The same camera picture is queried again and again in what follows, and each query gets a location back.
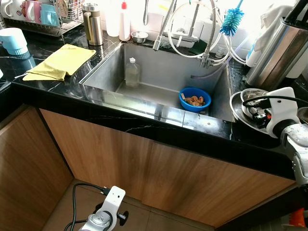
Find hanging steel ladle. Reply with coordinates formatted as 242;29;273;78
142;0;151;26

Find steel knife block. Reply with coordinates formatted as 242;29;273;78
245;17;308;90

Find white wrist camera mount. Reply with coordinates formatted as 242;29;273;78
263;87;297;139
94;186;127;227

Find white bottle red cap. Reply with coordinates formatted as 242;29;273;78
119;1;132;42

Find blue bottle brush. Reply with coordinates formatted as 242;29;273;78
220;0;246;38

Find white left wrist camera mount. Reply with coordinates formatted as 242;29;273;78
94;186;127;227

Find clear plastic bottle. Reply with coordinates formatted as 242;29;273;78
125;57;142;89

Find wire cutlery basket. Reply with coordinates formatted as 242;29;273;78
55;0;83;23

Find white plastic bottle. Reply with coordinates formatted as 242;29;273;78
105;0;121;39

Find white hose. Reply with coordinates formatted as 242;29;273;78
168;0;249;66

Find white soap tray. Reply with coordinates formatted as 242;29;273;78
168;26;198;48

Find brown wooden cabinet door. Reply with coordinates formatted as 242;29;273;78
141;139;297;228
39;109;154;201

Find small steel bowl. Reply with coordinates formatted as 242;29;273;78
131;31;150;44

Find yellow cloth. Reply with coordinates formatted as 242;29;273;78
22;44;97;82

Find black knife handle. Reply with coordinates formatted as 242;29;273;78
284;0;308;25

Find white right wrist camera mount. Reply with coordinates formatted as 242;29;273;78
263;87;297;139

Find wire dish rack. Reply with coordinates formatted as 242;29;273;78
2;0;83;38

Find steel pull-out faucet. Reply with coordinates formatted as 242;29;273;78
153;0;177;51

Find light blue cup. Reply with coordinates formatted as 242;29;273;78
40;4;61;27

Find pink cup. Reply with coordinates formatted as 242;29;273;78
24;0;42;24

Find gold steel thermos flask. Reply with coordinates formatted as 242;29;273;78
82;2;105;47

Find orange object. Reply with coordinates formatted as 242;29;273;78
289;208;307;228

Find white cartoon mug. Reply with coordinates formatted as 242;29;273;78
0;0;23;20

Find stainless steel sink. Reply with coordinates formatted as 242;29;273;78
79;42;237;124

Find shiny steel bowl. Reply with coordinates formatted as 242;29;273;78
241;89;269;109

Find brown food scraps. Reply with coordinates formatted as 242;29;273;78
184;95;205;107

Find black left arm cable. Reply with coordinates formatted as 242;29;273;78
64;183;109;231

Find white plastic jug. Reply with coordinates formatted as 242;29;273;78
246;2;295;68

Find steel flexible tap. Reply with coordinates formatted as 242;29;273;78
200;0;232;68

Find brown wooden cabinet panel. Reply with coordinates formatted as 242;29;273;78
0;106;74;231

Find blue plastic bowl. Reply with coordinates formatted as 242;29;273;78
179;87;212;114

